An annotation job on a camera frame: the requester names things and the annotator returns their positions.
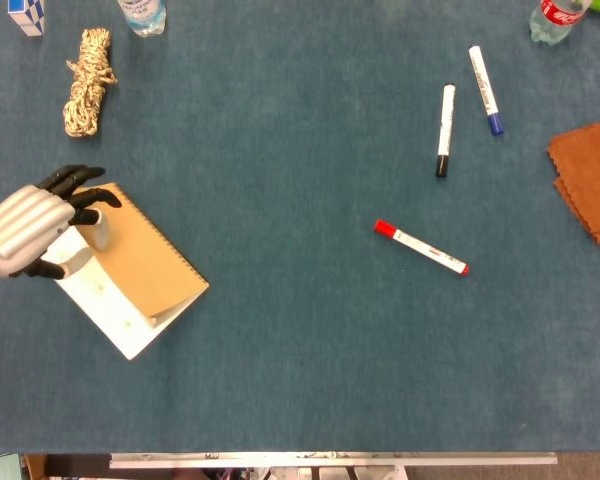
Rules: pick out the white marker with blue cap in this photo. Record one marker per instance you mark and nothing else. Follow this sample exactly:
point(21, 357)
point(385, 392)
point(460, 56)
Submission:
point(485, 88)

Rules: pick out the clear water bottle blue label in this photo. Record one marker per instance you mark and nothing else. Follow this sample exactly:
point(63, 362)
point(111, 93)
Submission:
point(143, 15)

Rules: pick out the clear bottle with red label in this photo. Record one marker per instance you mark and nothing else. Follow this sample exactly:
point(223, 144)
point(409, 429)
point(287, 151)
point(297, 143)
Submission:
point(555, 19)

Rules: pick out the spiral notebook with kraft cover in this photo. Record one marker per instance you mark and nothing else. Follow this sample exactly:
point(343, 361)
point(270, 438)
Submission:
point(130, 270)

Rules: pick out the white marker with black cap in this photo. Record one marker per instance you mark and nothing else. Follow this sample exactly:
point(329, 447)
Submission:
point(446, 128)

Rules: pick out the blue and white box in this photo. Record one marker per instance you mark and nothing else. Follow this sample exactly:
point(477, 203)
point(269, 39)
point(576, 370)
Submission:
point(26, 15)

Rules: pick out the white marker with red cap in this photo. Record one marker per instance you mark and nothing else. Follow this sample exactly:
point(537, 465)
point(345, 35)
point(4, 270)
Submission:
point(420, 247)

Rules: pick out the left silver and black hand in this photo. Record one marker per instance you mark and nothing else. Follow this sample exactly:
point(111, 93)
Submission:
point(25, 227)

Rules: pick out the brown folded cloth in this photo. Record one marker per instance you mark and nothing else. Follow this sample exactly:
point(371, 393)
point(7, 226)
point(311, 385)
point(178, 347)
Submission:
point(590, 175)

